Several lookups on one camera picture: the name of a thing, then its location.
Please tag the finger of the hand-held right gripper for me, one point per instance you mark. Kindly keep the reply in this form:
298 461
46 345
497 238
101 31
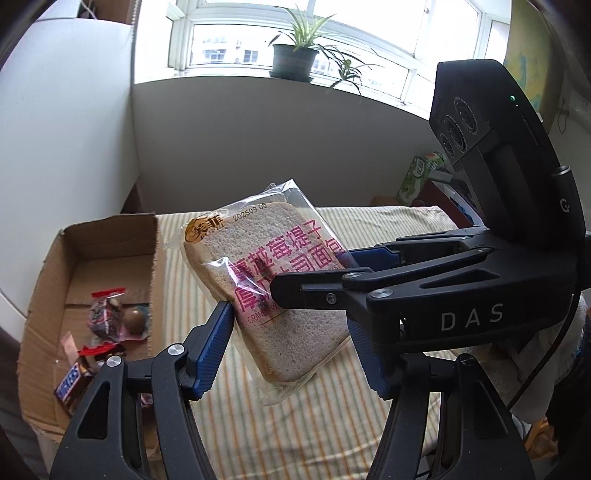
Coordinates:
369 257
318 290

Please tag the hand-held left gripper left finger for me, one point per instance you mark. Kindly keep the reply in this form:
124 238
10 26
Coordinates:
212 350

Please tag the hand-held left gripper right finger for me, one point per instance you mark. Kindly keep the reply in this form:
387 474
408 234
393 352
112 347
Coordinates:
374 374

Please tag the sliced bread packet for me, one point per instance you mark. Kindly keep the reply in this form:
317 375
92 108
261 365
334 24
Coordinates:
286 350

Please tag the brown egg snack packet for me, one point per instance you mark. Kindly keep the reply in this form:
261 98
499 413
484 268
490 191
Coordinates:
135 319

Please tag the red-ended pastry packet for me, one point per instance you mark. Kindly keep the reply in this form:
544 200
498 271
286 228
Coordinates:
105 318

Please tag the brown chocolate bar packet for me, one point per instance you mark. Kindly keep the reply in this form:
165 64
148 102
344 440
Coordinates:
69 384

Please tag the brown cardboard box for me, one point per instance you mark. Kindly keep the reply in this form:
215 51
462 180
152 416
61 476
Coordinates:
46 286

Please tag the dark red box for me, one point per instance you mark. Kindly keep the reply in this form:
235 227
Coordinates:
438 207

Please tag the green carton box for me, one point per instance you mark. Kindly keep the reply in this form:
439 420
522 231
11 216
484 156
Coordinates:
411 184

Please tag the striped yellow tablecloth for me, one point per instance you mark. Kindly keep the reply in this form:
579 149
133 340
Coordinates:
300 438

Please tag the potted spider plant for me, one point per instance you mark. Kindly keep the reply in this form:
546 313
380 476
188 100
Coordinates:
293 62

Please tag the white cabinet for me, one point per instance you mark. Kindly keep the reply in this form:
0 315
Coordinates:
69 138

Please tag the white framed window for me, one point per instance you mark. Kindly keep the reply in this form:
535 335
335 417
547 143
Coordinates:
182 41

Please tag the wall map poster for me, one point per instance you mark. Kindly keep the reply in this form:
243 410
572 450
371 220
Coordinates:
531 78

